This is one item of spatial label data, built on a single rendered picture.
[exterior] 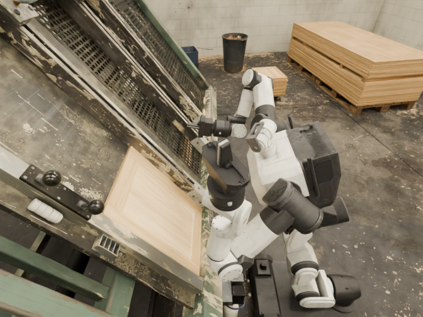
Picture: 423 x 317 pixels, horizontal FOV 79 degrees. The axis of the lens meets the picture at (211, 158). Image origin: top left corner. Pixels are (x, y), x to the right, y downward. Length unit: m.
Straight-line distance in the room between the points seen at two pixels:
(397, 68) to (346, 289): 3.29
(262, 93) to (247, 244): 0.67
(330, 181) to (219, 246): 0.45
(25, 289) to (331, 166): 0.87
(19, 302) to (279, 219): 0.63
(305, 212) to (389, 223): 2.11
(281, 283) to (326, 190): 1.10
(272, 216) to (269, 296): 1.15
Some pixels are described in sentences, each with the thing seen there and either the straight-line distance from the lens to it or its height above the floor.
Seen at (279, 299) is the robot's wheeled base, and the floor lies 0.17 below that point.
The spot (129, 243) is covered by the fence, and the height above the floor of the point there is 1.21.
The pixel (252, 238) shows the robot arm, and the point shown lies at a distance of 0.83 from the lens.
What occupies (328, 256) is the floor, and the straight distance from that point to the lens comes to 2.41.
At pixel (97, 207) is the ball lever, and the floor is 1.43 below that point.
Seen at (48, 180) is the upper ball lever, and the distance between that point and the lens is 0.66.
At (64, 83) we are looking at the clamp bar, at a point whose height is 1.55.
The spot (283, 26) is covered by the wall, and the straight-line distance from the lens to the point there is 6.83.
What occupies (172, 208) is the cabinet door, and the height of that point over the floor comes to 1.05.
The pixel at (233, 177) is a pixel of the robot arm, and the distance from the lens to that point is 0.51.
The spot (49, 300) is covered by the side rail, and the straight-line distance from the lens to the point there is 0.70.
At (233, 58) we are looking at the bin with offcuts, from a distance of 5.40.
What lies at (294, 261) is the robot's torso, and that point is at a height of 0.68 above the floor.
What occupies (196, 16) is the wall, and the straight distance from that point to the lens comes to 6.22.
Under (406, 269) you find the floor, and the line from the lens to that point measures 2.64.
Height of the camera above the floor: 1.92
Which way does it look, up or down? 39 degrees down
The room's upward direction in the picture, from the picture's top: straight up
